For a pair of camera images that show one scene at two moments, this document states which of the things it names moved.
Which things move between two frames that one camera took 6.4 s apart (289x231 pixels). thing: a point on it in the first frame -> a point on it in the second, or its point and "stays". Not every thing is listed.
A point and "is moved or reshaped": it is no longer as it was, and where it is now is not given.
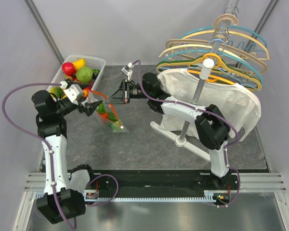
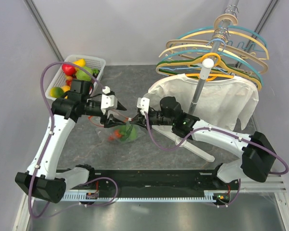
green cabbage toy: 84,74 stays
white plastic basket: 97,63 stays
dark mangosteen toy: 95,72 stays
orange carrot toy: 105,115 is moved or reshaped
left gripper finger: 90,107 -> 120,107
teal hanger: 229,26 stays
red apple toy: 68,68 stays
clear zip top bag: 107,113 is moved or reshaped
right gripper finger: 122,96 -> 137,119
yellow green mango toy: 58,92 stays
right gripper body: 136,92 -> 155,118
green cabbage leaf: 115,126 -> 133,134
